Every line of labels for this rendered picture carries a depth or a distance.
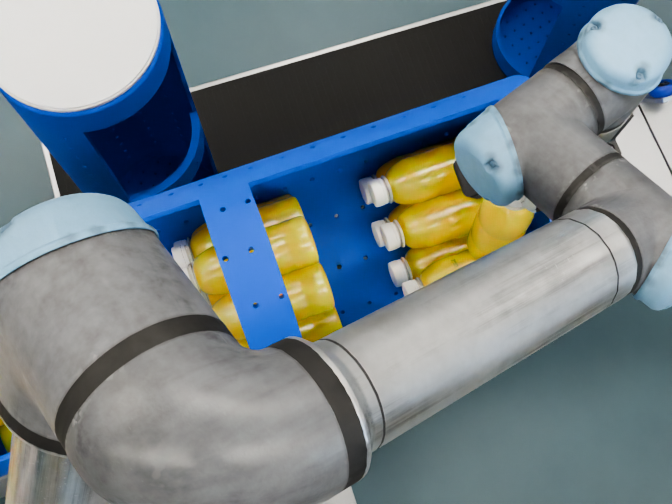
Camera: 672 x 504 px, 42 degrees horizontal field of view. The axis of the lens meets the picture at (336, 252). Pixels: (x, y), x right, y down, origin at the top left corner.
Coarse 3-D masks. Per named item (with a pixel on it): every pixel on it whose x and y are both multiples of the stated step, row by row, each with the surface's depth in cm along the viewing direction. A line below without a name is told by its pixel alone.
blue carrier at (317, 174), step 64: (384, 128) 114; (448, 128) 131; (192, 192) 112; (256, 192) 128; (320, 192) 132; (256, 256) 106; (320, 256) 134; (384, 256) 134; (256, 320) 106; (0, 448) 123
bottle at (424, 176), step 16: (448, 144) 123; (400, 160) 123; (416, 160) 121; (432, 160) 121; (448, 160) 121; (384, 176) 122; (400, 176) 121; (416, 176) 120; (432, 176) 121; (448, 176) 121; (400, 192) 121; (416, 192) 121; (432, 192) 122; (448, 192) 123
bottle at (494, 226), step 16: (480, 208) 111; (496, 208) 107; (512, 208) 106; (480, 224) 113; (496, 224) 109; (512, 224) 108; (528, 224) 109; (480, 240) 115; (496, 240) 112; (512, 240) 112; (480, 256) 119
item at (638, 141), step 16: (640, 112) 144; (656, 112) 144; (624, 128) 144; (640, 128) 144; (656, 128) 144; (624, 144) 143; (640, 144) 143; (656, 144) 143; (640, 160) 142; (656, 160) 142; (656, 176) 142; (0, 480) 132; (0, 496) 136
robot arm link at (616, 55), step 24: (600, 24) 72; (624, 24) 72; (648, 24) 72; (576, 48) 74; (600, 48) 71; (624, 48) 71; (648, 48) 71; (576, 72) 73; (600, 72) 71; (624, 72) 70; (648, 72) 71; (600, 96) 72; (624, 96) 73; (624, 120) 80
